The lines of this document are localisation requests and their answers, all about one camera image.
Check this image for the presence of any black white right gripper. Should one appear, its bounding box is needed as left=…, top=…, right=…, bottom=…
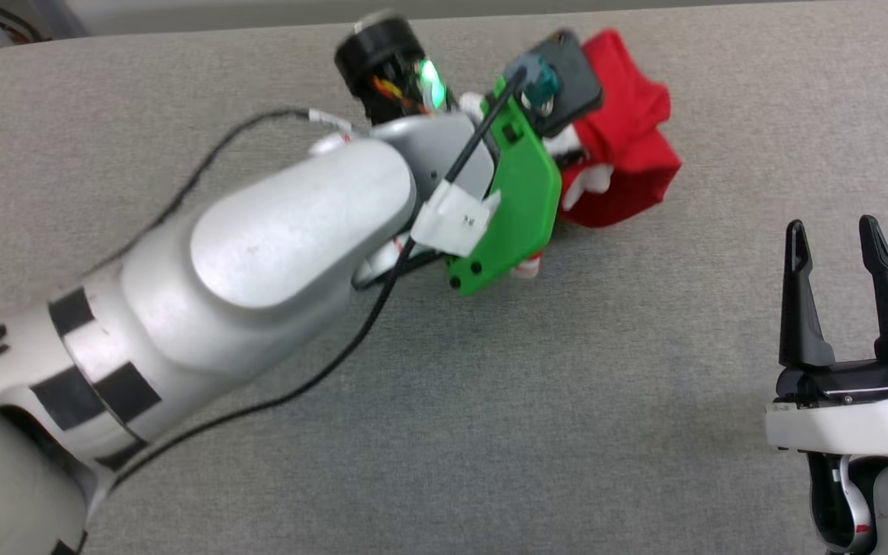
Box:
left=765, top=215, right=888, bottom=457

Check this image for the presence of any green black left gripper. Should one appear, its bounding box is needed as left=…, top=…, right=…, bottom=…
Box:
left=335, top=12, right=564, bottom=299

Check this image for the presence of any red white garment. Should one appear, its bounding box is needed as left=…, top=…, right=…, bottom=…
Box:
left=512, top=29, right=682, bottom=278

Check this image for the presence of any white cable clip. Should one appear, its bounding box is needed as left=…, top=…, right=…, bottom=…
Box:
left=411, top=181, right=503, bottom=259

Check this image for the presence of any thick black camera cable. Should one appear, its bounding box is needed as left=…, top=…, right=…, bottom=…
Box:
left=109, top=66, right=530, bottom=490

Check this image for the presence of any thin black cable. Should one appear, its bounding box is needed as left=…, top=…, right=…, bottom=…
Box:
left=93, top=109, right=314, bottom=271

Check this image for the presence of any grey metal post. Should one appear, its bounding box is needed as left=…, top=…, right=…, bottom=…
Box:
left=24, top=0, right=92, bottom=39

